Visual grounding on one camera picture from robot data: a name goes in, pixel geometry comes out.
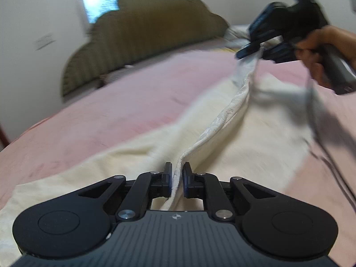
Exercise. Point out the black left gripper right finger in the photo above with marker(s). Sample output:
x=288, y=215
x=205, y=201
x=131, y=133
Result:
x=221, y=200

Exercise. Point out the pink bed blanket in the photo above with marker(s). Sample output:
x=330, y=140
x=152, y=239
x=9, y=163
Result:
x=116, y=108

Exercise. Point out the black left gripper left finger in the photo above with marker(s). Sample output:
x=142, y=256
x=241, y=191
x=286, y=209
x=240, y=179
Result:
x=132, y=198

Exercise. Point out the white folded cloth pile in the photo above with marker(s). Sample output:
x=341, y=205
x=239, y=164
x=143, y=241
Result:
x=237, y=36

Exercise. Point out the olive green padded headboard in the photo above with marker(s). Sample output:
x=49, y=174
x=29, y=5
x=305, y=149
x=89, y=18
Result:
x=138, y=30

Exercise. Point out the cream white pants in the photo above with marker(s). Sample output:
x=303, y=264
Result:
x=172, y=150

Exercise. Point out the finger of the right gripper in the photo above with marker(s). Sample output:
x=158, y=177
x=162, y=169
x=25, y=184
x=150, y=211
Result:
x=247, y=50
x=279, y=54

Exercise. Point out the person's right hand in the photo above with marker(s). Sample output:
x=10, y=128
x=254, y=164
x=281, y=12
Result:
x=343, y=40

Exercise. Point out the white wall switch plate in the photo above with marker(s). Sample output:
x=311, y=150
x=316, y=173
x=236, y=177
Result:
x=44, y=41

